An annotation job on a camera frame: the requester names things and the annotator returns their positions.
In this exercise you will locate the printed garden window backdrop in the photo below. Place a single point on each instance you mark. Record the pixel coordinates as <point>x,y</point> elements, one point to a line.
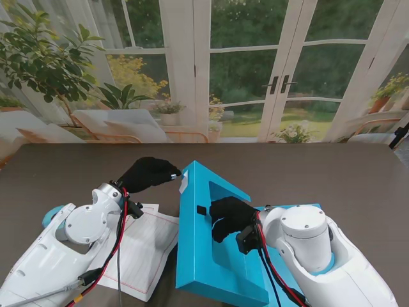
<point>243,64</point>

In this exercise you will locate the black tripod stand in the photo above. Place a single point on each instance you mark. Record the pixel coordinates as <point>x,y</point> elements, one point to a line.
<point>399,136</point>

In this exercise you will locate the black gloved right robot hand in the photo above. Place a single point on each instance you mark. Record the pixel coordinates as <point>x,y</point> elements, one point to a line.
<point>233,214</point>

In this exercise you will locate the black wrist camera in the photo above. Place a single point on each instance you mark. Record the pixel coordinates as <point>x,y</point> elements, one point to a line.
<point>247,240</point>
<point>135,211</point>

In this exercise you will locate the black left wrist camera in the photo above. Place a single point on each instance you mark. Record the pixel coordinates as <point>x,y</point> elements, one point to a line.
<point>135,211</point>

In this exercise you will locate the white peeled label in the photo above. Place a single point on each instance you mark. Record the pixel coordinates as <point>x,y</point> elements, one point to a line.
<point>183,182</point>

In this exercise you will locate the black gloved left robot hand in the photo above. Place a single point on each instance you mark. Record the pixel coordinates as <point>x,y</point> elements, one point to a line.
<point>147,176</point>

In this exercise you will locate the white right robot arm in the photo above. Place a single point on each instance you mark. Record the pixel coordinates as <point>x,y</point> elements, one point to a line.
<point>306,230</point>

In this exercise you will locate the blue plastic file box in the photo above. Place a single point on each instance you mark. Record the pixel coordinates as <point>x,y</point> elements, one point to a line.
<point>195,240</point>

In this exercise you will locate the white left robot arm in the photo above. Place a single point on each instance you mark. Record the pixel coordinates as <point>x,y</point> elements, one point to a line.
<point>76,230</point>

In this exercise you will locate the red-lined white paper sheet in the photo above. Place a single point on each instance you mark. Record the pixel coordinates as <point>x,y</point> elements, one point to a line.
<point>143,249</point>
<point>150,208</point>

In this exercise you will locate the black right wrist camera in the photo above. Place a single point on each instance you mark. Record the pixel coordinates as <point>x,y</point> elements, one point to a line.
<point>247,240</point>

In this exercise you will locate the blue-backed white label roll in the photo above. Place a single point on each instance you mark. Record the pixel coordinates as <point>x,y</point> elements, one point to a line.
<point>49,217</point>

